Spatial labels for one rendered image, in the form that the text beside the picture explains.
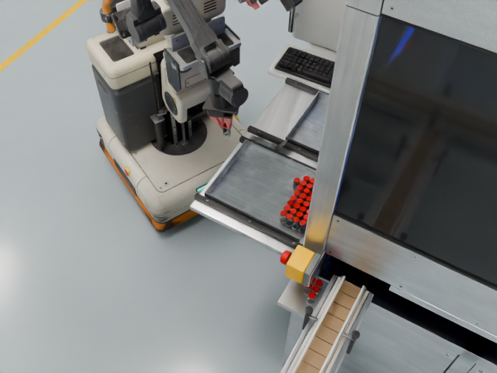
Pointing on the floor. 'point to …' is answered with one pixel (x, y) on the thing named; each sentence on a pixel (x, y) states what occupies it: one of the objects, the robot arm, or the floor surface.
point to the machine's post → (339, 129)
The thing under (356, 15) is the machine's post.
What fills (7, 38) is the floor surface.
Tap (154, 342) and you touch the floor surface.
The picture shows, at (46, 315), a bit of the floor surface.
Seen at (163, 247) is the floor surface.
